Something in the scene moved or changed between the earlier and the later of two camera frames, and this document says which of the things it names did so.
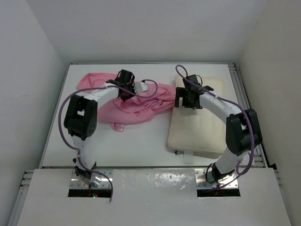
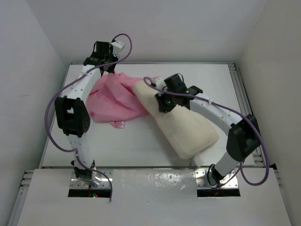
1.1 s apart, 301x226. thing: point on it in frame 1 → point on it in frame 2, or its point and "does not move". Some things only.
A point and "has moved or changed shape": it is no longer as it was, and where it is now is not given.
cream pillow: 200,132 has moved or changed shape
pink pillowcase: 141,106 has moved or changed shape
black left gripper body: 130,91 → 111,57
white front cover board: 154,197 does not move
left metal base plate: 106,180 does not move
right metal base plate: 230,181 does not move
